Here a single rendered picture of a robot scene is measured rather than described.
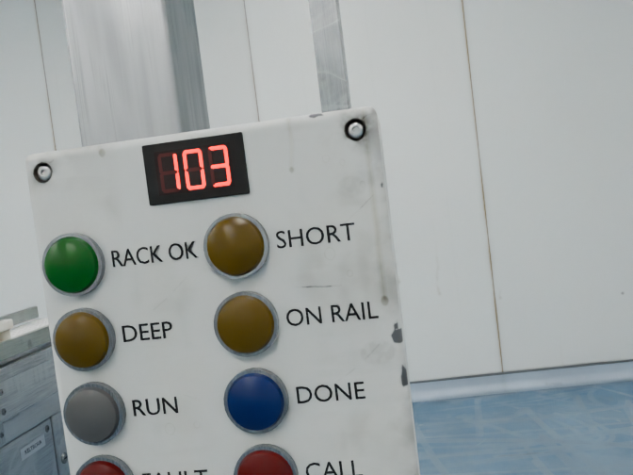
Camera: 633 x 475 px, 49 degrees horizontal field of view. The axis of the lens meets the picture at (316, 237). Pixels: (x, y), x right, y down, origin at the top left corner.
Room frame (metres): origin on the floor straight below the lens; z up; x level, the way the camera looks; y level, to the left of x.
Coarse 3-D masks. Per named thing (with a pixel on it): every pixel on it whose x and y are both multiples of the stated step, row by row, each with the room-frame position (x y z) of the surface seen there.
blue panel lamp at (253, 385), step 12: (240, 384) 0.31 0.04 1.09; (252, 384) 0.31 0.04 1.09; (264, 384) 0.31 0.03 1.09; (276, 384) 0.31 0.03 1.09; (228, 396) 0.31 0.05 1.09; (240, 396) 0.31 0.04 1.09; (252, 396) 0.31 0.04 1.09; (264, 396) 0.31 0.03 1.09; (276, 396) 0.31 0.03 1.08; (228, 408) 0.31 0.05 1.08; (240, 408) 0.31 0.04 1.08; (252, 408) 0.31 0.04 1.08; (264, 408) 0.31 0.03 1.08; (276, 408) 0.31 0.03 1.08; (240, 420) 0.31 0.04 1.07; (252, 420) 0.31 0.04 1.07; (264, 420) 0.31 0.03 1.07; (276, 420) 0.31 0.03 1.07
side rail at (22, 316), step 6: (36, 306) 1.91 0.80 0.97; (18, 312) 1.82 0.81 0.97; (24, 312) 1.85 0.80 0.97; (30, 312) 1.87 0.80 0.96; (36, 312) 1.90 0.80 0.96; (0, 318) 1.74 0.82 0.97; (6, 318) 1.76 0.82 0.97; (12, 318) 1.79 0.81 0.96; (18, 318) 1.82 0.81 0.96; (24, 318) 1.85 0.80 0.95; (30, 318) 1.87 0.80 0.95; (36, 318) 1.90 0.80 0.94
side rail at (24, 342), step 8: (40, 328) 1.44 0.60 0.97; (48, 328) 1.46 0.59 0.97; (16, 336) 1.36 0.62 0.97; (24, 336) 1.37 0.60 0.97; (32, 336) 1.40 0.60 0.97; (40, 336) 1.42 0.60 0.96; (48, 336) 1.46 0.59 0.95; (0, 344) 1.29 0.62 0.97; (8, 344) 1.32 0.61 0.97; (16, 344) 1.34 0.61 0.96; (24, 344) 1.37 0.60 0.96; (32, 344) 1.39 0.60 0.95; (40, 344) 1.42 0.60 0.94; (0, 352) 1.29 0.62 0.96; (8, 352) 1.31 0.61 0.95; (16, 352) 1.34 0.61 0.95; (0, 360) 1.29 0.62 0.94
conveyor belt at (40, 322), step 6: (24, 324) 1.82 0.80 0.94; (30, 324) 1.80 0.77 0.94; (36, 324) 1.79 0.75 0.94; (42, 324) 1.77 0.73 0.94; (12, 330) 1.74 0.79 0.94; (18, 330) 1.72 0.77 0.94; (24, 330) 1.71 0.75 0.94; (30, 330) 1.70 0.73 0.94; (12, 336) 1.62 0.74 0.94; (48, 342) 1.48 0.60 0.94; (36, 348) 1.43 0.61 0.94; (18, 354) 1.37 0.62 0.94; (24, 354) 1.39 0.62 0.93; (6, 360) 1.33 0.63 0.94; (12, 360) 1.35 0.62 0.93
